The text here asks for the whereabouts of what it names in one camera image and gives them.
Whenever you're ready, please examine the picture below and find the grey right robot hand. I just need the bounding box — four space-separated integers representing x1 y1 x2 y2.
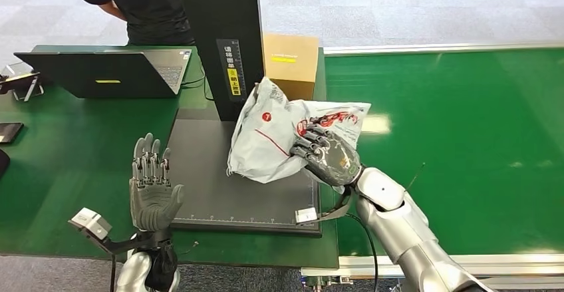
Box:
289 122 363 188

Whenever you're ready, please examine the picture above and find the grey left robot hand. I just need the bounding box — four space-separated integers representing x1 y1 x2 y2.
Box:
128 132 185 233

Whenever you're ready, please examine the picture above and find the grey plastic mailer package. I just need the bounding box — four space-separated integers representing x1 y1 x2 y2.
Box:
227 76 372 194

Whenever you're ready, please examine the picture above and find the brown cardboard box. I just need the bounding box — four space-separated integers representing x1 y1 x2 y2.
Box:
263 33 320 101

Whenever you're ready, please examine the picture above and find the green conveyor belt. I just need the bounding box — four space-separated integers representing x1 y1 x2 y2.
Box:
323 47 564 258

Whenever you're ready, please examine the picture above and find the black scanner platform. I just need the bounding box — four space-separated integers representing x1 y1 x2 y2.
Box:
169 108 323 238

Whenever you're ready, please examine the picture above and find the green table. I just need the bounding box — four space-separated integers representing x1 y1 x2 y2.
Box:
0 44 340 269

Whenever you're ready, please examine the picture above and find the black open laptop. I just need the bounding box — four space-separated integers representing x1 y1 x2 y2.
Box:
13 49 193 100

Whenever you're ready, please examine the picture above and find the black computer mouse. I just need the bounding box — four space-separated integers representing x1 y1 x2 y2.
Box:
0 148 11 180

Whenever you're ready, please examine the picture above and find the flat black tablet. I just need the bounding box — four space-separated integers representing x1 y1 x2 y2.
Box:
0 122 25 144

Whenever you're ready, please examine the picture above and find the phone on stand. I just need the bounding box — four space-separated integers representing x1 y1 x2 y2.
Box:
0 63 45 102

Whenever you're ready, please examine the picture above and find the black scanner column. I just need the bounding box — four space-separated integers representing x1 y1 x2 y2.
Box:
172 0 265 122

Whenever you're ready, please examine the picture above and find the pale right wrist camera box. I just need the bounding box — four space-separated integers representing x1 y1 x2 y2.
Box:
294 207 319 225

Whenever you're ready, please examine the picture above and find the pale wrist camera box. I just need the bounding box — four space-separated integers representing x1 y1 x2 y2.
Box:
68 207 113 242
294 207 319 225

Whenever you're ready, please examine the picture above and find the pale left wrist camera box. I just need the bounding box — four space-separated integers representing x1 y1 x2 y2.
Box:
68 207 113 242

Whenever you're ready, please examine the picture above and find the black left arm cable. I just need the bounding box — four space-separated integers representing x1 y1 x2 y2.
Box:
108 254 117 292

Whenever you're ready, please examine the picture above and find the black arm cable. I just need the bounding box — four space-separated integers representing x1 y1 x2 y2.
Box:
345 212 380 292
108 254 117 292

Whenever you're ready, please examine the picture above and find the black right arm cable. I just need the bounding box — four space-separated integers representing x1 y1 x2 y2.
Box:
345 212 380 292

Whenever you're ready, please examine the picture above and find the aluminium conveyor frame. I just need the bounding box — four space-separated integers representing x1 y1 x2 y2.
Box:
301 42 564 292

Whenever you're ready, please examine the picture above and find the black laptop cable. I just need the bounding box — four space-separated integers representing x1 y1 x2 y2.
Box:
181 61 216 102

